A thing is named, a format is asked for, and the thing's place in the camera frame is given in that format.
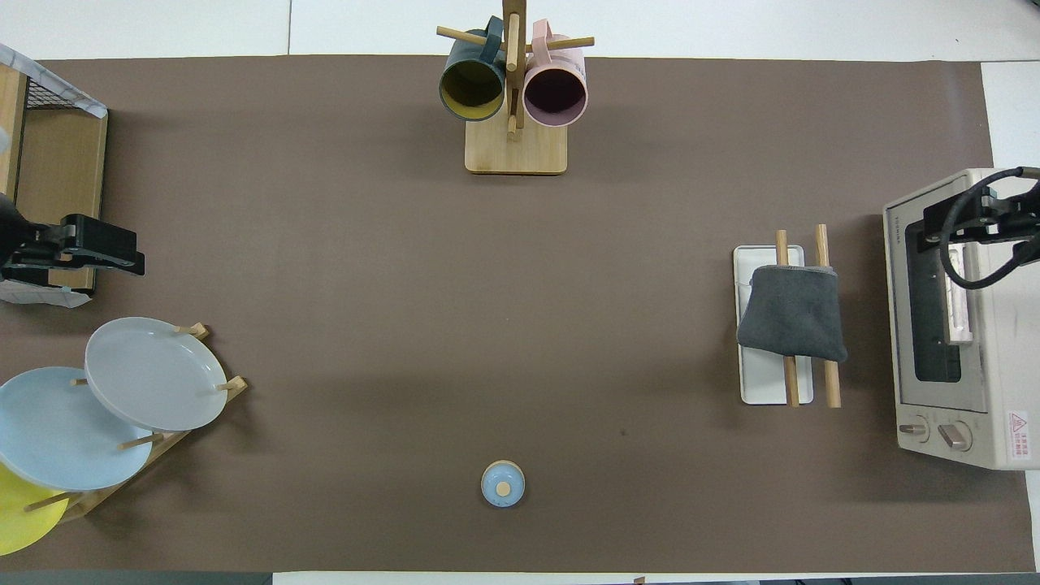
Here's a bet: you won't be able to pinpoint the light blue plate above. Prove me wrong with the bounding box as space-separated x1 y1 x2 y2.
0 366 154 492

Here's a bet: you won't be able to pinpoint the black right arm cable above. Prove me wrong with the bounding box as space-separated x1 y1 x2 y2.
940 167 1040 291

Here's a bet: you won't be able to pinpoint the dark teal mug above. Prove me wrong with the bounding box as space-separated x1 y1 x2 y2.
439 16 509 123

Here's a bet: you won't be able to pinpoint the brown table mat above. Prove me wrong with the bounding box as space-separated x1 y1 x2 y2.
0 55 1037 574

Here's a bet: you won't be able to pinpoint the grey plate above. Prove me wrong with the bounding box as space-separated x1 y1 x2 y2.
84 317 228 432

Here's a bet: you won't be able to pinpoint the black wire basket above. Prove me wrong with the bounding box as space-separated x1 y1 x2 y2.
16 73 66 111

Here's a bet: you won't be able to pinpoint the pink mug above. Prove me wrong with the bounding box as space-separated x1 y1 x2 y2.
522 20 588 128

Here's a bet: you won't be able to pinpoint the blue call bell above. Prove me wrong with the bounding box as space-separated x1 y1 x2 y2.
481 460 527 509

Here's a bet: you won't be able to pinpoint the wooden plate rack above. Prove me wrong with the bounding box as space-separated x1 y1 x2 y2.
24 323 249 525

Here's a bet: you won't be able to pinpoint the purple and grey towel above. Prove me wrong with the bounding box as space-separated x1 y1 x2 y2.
736 264 849 363

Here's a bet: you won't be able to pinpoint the white towel rack wooden rods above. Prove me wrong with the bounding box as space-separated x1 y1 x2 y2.
734 223 843 409

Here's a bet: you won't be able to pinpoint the beige toaster oven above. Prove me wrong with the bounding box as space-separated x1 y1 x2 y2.
883 168 1040 470

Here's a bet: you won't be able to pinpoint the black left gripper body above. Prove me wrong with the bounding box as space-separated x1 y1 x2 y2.
0 195 70 287

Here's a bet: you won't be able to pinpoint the white blue patterned cloth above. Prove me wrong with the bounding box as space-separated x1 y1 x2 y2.
0 42 108 119

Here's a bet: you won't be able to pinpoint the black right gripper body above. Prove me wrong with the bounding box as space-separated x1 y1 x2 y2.
983 183 1040 265

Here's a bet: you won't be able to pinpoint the white crumpled paper piece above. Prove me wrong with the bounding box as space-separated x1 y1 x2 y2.
0 280 94 308

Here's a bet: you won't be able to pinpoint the wooden mug tree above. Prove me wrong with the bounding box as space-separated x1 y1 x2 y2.
436 0 596 176

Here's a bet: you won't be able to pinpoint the yellow plate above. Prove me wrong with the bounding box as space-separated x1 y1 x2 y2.
0 461 70 557

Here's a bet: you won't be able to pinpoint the wooden shelf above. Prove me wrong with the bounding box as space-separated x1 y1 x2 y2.
0 63 108 293

